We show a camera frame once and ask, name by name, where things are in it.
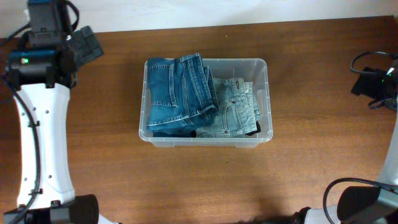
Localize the teal blue garment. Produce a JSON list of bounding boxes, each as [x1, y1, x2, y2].
[[153, 131, 197, 138]]

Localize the dark blue jeans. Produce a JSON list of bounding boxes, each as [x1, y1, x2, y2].
[[147, 53, 219, 134]]

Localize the black garment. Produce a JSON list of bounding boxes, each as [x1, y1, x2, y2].
[[246, 121, 261, 136]]

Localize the clear plastic storage bin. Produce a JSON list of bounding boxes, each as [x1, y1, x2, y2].
[[138, 58, 273, 147]]

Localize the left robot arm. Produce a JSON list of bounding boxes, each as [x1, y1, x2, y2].
[[2, 0, 107, 223]]

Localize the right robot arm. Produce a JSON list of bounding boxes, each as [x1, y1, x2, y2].
[[286, 52, 397, 223]]

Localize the light blue jeans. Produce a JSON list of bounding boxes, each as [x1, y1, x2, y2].
[[196, 78, 262, 138]]

